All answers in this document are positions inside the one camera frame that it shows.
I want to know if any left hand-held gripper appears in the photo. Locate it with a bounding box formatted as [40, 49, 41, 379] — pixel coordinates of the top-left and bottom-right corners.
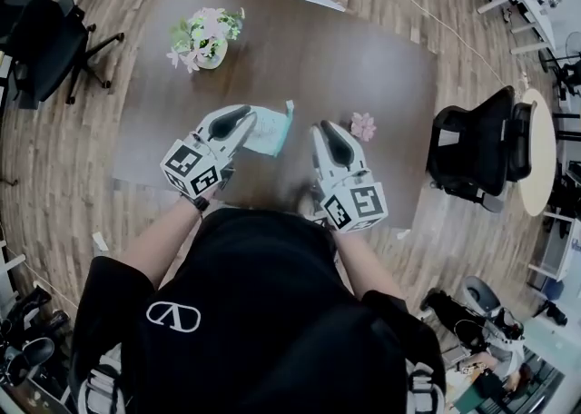
[159, 103, 260, 200]

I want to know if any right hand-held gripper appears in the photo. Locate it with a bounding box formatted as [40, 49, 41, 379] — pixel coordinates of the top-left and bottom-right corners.
[310, 119, 389, 234]

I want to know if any light blue pencil pouch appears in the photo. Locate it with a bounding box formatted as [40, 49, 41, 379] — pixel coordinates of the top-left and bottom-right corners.
[243, 99, 296, 160]

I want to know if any person's right forearm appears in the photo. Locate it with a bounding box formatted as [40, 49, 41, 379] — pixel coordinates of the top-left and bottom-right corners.
[332, 225, 409, 303]

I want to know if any person's left forearm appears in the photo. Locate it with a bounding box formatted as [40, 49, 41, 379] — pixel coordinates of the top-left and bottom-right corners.
[121, 197, 206, 291]

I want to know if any small pink flower ornament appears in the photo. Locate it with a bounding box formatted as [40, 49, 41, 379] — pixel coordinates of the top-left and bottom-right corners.
[350, 112, 379, 143]

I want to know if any potted pink flower plant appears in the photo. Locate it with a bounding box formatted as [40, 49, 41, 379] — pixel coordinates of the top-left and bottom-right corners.
[165, 5, 247, 74]

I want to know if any black mesh office chair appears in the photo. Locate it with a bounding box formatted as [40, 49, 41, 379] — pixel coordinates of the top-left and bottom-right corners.
[426, 84, 535, 214]

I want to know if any person's black t-shirt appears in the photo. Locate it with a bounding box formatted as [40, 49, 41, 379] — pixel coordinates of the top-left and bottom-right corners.
[70, 207, 448, 414]

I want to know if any round beige table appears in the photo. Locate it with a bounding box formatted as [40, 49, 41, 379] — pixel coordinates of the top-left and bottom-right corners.
[517, 87, 557, 218]

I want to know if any white desk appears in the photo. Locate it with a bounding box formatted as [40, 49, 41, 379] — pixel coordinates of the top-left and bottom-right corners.
[478, 0, 557, 56]

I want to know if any black standing fan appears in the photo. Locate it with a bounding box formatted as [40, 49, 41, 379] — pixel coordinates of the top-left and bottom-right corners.
[538, 31, 581, 101]

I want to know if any white floor cable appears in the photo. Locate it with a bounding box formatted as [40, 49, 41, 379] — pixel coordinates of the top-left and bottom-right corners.
[340, 0, 524, 87]

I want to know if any white grey shoulder strap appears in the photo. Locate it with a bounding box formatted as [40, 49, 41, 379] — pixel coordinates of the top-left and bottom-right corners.
[75, 342, 126, 414]
[405, 359, 447, 414]

